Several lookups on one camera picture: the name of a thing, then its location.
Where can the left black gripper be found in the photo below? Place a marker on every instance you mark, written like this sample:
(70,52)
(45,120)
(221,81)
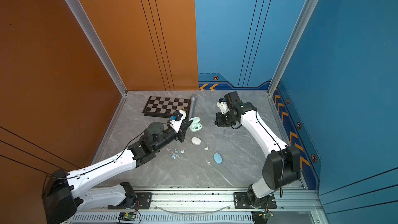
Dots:
(183,129)

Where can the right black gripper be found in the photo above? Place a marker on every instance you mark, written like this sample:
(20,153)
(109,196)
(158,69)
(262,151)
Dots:
(219,122)

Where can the mint green earbud case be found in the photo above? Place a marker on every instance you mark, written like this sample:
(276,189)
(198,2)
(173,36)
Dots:
(195,125)

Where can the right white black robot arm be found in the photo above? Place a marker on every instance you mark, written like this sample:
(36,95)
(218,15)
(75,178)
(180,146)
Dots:
(282,164)

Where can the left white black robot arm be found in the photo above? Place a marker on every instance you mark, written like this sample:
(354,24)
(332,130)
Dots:
(63,193)

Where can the white earbud case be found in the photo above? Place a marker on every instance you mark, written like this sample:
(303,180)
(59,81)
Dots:
(196,141)

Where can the blue earbud case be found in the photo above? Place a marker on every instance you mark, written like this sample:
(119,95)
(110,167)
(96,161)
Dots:
(217,158)

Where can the black white chessboard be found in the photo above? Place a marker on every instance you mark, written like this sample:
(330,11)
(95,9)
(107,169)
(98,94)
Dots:
(164,107)

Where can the left green circuit board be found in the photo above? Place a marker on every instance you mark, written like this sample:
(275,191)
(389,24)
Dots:
(127,217)

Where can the right circuit board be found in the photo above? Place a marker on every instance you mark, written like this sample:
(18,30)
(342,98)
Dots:
(261,217)

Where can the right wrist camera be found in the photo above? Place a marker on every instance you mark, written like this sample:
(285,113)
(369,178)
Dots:
(222,105)

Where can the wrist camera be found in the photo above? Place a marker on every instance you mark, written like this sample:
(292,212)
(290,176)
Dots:
(176,120)
(222,105)

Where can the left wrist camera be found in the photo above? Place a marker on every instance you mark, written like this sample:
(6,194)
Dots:
(176,120)

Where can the aluminium front rail frame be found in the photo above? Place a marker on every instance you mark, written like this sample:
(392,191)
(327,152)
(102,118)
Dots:
(210,205)

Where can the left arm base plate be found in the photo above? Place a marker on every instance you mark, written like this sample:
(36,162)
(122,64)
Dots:
(141,200)

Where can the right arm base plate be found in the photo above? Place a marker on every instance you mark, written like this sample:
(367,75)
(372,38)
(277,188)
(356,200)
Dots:
(242,201)

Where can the right aluminium corner post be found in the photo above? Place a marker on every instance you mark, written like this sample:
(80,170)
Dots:
(301,23)

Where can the aluminium corner post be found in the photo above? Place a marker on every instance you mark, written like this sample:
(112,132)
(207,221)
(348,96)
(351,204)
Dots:
(82,18)
(301,23)

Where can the left aluminium corner post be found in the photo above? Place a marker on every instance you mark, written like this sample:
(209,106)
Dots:
(82,18)

